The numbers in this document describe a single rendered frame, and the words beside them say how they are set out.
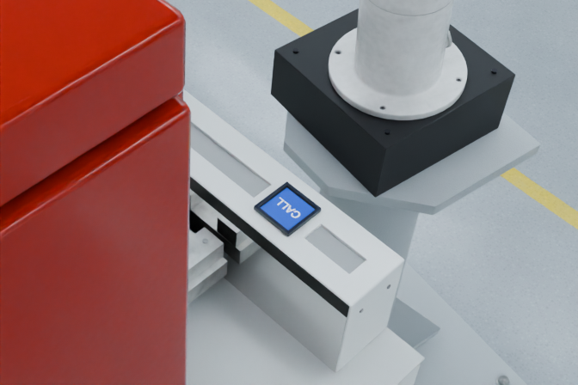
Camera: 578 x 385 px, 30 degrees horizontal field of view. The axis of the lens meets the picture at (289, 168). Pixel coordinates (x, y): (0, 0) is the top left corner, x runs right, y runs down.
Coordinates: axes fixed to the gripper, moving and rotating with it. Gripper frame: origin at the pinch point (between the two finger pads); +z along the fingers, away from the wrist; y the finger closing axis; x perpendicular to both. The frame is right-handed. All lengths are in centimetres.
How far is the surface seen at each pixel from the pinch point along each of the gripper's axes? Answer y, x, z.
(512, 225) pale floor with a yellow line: 74, -21, 116
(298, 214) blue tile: -0.4, -32.5, 1.6
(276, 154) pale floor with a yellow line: 50, 31, 111
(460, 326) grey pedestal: 43, -30, 108
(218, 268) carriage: -9.7, -27.4, 8.3
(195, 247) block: -10.4, -24.9, 5.2
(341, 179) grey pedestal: 14.3, -25.1, 19.6
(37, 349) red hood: -40, -71, -88
